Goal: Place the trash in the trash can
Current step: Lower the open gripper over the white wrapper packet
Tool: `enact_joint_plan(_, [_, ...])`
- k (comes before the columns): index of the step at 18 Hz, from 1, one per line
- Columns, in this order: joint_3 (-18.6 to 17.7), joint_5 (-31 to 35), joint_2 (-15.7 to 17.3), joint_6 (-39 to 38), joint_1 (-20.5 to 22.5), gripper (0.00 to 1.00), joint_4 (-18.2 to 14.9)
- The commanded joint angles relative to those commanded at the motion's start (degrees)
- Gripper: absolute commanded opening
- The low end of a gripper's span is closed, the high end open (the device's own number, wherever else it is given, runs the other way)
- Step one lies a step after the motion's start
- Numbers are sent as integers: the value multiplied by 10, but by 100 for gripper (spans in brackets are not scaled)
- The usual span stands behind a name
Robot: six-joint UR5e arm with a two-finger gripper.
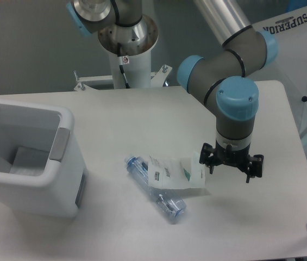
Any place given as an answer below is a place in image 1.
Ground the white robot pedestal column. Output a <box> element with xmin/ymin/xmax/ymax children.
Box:
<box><xmin>98</xmin><ymin>15</ymin><xmax>158</xmax><ymax>89</ymax></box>

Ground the clear plastic bottle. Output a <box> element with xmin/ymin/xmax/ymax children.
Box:
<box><xmin>124</xmin><ymin>155</ymin><xmax>186</xmax><ymax>224</ymax></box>

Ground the white superior umbrella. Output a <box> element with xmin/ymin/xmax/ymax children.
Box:
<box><xmin>251</xmin><ymin>1</ymin><xmax>307</xmax><ymax>144</ymax></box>

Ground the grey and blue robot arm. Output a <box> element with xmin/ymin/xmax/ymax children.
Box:
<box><xmin>67</xmin><ymin>1</ymin><xmax>278</xmax><ymax>179</ymax></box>

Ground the white paper packaging wrapper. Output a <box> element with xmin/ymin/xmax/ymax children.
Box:
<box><xmin>144</xmin><ymin>151</ymin><xmax>210</xmax><ymax>196</ymax></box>

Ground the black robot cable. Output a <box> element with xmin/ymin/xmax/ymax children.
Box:
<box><xmin>116</xmin><ymin>42</ymin><xmax>131</xmax><ymax>90</ymax></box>

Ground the white plastic trash can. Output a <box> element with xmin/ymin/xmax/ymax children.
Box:
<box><xmin>0</xmin><ymin>99</ymin><xmax>87</xmax><ymax>218</ymax></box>

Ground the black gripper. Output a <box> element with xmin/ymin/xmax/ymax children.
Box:
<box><xmin>199</xmin><ymin>136</ymin><xmax>264</xmax><ymax>183</ymax></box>

